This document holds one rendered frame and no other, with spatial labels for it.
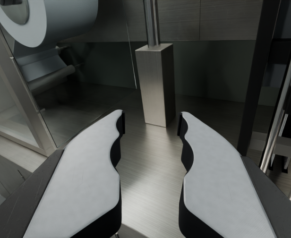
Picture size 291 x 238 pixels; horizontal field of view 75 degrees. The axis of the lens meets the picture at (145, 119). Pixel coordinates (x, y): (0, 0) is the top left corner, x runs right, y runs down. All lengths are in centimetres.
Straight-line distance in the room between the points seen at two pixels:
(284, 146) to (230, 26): 49
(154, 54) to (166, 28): 28
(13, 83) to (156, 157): 43
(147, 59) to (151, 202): 40
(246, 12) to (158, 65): 34
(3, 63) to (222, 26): 67
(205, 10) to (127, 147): 55
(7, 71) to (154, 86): 40
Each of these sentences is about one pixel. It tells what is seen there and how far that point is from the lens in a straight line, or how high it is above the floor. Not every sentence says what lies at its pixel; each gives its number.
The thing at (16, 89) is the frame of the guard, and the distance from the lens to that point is 61.
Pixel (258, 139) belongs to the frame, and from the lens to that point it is 40.
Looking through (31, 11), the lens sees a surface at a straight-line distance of 66.
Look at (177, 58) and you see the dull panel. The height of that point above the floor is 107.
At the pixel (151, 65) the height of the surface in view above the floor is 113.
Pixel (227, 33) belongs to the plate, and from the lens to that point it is 79.
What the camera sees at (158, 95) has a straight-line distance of 64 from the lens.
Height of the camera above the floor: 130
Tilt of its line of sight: 32 degrees down
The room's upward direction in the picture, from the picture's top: 8 degrees counter-clockwise
